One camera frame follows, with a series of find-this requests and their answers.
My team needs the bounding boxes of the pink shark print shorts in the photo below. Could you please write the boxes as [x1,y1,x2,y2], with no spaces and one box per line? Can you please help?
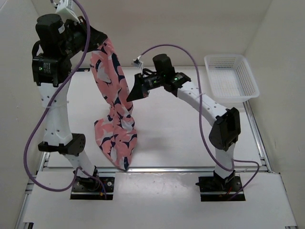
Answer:
[90,39,137,171]

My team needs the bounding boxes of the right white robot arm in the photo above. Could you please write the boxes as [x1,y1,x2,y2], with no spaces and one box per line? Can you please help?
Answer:
[127,54,241,191]

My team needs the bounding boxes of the white plastic basket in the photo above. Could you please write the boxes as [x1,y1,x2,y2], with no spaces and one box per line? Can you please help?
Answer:
[204,54,260,104]

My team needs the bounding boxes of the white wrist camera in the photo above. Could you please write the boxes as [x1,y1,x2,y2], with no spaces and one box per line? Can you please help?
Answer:
[50,0,78,21]
[132,55,144,73]

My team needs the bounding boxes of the aluminium frame rail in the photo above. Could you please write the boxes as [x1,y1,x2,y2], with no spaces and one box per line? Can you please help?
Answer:
[18,98,297,229]

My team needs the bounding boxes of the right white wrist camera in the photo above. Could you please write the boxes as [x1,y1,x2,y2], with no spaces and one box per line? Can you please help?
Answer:
[132,55,144,73]

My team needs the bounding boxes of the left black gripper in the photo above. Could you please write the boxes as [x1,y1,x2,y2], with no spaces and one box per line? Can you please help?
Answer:
[59,16,107,59]

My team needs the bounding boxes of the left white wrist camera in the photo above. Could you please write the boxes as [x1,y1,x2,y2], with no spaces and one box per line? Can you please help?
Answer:
[50,0,78,21]

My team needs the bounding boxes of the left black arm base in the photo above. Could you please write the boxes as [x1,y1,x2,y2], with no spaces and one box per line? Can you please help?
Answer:
[70,169,115,200]

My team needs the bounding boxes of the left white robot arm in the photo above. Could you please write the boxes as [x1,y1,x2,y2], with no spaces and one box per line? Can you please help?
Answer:
[32,14,107,191]

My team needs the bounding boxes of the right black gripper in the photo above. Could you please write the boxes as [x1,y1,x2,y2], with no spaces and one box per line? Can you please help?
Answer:
[126,73,164,103]

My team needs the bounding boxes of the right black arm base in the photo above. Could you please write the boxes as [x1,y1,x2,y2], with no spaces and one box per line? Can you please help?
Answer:
[195,175,246,202]

